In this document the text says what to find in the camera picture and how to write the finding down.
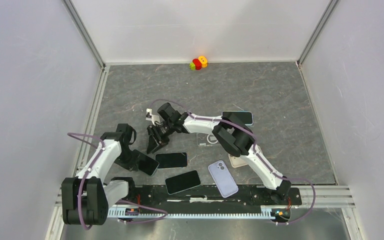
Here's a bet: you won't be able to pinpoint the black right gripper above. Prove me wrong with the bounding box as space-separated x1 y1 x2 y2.
146 121 174 155

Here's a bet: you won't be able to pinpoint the black smartphone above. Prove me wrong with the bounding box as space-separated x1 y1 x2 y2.
155 152 188 169
165 170 201 195
133 149 160 176

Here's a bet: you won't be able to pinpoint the clear magsafe phone case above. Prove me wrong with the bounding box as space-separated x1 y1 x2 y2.
196 133 220 147

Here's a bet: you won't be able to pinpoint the light blue phone case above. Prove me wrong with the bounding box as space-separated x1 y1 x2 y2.
221 110 255 127

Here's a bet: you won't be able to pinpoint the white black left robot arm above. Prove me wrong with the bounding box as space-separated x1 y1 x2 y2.
61 123 139 230

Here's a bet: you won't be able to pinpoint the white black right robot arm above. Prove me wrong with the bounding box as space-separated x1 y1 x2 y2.
145 102 292 204

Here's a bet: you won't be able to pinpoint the beige translucent phone case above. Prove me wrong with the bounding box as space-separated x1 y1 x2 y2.
228 154 248 168

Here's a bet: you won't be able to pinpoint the lilac phone case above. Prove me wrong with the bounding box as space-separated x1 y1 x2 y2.
207 160 239 198

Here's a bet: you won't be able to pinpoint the black smartphone front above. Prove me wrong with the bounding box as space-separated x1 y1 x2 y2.
165 170 201 195

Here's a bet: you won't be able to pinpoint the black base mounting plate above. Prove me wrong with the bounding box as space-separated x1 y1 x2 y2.
123 184 303 214

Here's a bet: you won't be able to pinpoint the colourful toy blocks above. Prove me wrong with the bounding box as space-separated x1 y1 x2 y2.
189 55 208 71

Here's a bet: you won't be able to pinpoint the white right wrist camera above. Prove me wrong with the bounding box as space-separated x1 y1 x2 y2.
145 108 155 122

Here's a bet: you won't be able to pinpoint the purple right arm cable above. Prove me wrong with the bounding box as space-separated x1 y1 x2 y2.
148 99 317 227

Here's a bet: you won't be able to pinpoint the light blue toothed rail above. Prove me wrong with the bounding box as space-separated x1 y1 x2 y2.
107 205 279 220

